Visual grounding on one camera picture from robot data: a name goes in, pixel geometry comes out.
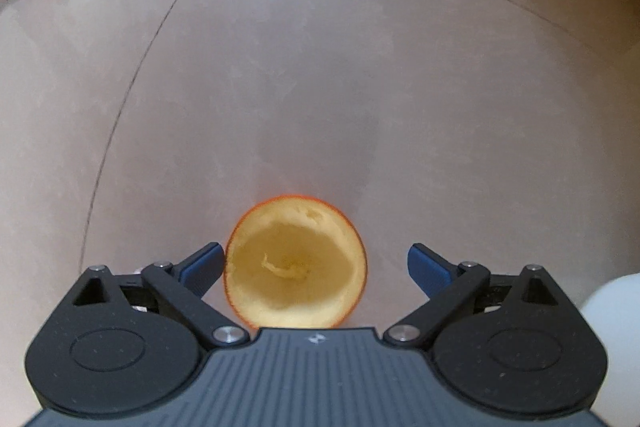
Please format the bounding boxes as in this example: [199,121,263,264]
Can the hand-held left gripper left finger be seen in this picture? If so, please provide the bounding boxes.
[72,242,251,349]

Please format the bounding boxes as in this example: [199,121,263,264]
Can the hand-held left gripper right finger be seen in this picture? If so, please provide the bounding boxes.
[382,243,566,349]

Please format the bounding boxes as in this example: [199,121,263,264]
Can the hollow orange peel half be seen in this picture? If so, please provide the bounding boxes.
[223,195,368,329]

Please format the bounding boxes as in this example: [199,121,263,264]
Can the white plastic trash bin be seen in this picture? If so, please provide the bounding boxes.
[580,272,640,427]

